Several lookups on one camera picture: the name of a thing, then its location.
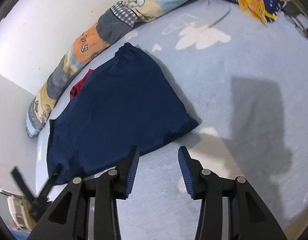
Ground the navy blue work jacket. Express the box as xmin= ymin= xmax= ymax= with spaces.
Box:
xmin=46 ymin=43 xmax=198 ymax=185

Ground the patchwork long pillow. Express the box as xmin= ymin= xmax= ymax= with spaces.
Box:
xmin=25 ymin=0 xmax=189 ymax=138

